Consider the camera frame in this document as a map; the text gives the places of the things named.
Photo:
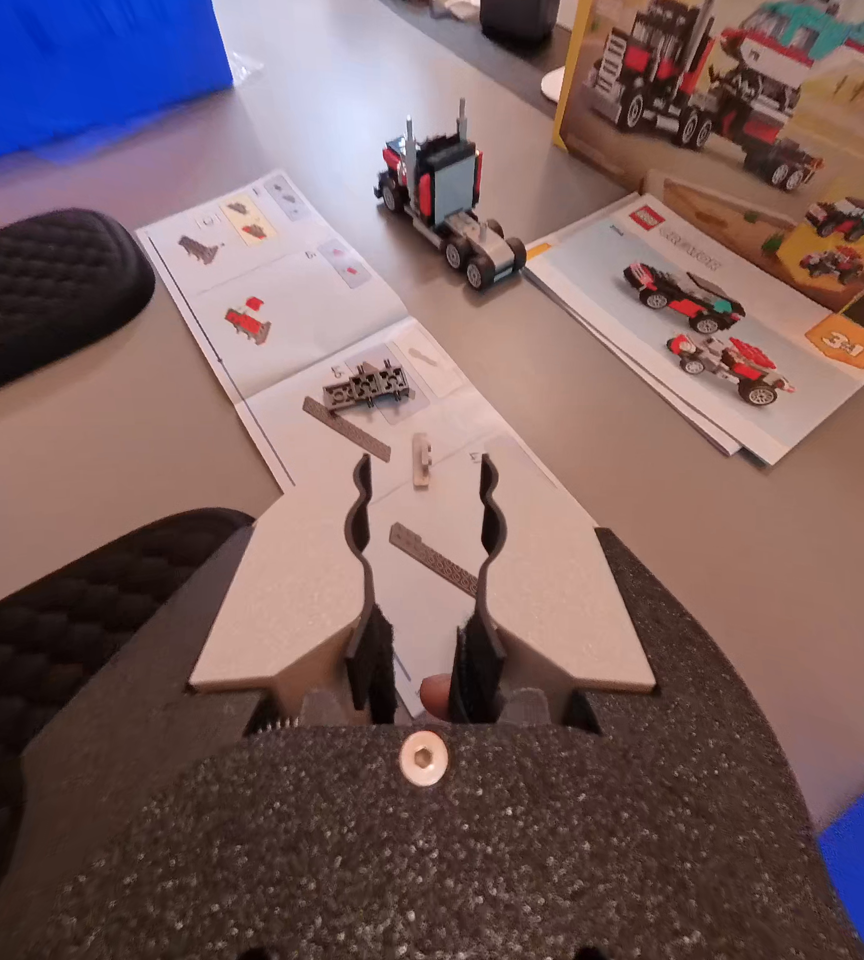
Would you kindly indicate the dark lego plate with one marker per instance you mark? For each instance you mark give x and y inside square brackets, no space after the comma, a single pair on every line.
[368,386]

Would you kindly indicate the clear plastic bag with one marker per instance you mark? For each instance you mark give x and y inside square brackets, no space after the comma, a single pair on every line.
[242,68]

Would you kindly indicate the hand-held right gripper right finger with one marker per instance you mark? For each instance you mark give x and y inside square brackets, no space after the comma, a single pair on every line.
[567,600]

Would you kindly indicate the black box device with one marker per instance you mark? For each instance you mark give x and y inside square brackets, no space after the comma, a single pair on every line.
[519,18]

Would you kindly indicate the large blue plastic bin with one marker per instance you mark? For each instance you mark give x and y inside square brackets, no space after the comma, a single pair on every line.
[87,68]

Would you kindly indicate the lego set box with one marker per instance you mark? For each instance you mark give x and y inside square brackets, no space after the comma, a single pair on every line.
[732,165]

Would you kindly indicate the red black lego vehicle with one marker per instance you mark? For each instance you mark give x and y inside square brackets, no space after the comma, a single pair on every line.
[447,195]

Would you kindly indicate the small grey lego piece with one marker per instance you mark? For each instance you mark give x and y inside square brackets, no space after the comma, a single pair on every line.
[422,462]

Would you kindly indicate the closed lego instruction booklet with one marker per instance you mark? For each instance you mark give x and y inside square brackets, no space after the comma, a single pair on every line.
[627,300]

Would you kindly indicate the black quilted pad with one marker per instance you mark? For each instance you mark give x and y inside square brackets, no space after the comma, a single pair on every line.
[57,660]
[42,300]

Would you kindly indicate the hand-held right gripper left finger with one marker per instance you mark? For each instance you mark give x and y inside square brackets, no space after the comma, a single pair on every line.
[282,600]

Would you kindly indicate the open lego instruction booklet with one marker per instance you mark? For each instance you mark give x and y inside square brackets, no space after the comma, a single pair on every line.
[297,300]

